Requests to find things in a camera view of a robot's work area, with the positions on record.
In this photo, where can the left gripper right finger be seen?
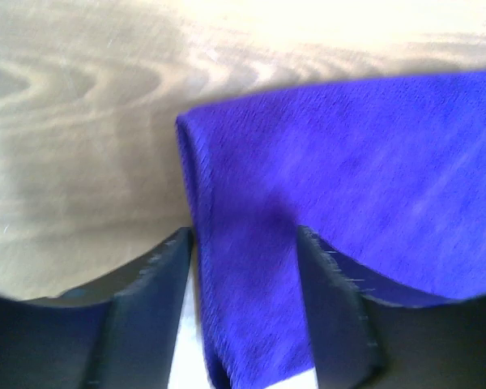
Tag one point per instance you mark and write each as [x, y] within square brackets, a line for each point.
[369, 331]

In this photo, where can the purple towel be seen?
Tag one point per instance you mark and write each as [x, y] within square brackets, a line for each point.
[390, 172]

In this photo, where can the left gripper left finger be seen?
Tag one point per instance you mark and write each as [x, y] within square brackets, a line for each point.
[116, 331]

